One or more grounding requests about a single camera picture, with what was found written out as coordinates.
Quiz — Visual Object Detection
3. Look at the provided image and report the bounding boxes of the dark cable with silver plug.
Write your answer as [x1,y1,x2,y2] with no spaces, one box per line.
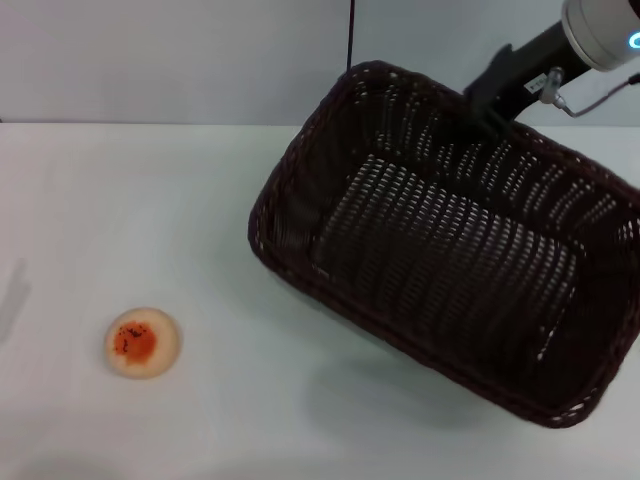
[541,66,640,119]

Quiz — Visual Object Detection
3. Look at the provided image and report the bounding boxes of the round bread with red jam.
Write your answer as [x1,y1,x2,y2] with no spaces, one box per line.
[103,306,184,381]

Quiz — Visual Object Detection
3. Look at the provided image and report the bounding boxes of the dark brown woven basket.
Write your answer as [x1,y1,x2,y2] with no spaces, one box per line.
[247,59,640,430]

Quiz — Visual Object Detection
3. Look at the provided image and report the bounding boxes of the black vertical wall strip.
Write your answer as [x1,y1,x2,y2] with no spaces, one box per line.
[345,0,357,71]

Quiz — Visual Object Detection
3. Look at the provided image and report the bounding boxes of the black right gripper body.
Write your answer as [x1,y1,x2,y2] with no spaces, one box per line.
[463,18,591,124]

